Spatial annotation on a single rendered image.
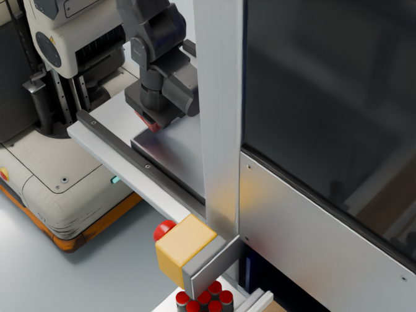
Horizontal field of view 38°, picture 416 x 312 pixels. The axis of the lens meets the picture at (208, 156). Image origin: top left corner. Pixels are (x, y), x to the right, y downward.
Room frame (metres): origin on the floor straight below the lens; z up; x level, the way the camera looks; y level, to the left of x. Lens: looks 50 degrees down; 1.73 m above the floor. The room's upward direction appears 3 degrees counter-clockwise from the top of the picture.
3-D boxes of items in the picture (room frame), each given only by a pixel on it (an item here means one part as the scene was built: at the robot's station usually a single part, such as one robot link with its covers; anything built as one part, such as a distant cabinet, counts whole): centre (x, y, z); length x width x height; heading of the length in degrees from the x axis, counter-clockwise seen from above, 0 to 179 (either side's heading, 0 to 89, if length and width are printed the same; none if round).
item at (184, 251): (0.43, 0.03, 0.99); 0.08 x 0.07 x 0.07; 43
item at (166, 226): (0.46, 0.06, 0.99); 0.04 x 0.04 x 0.04; 43
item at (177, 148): (0.68, -0.07, 0.90); 0.34 x 0.26 x 0.04; 43
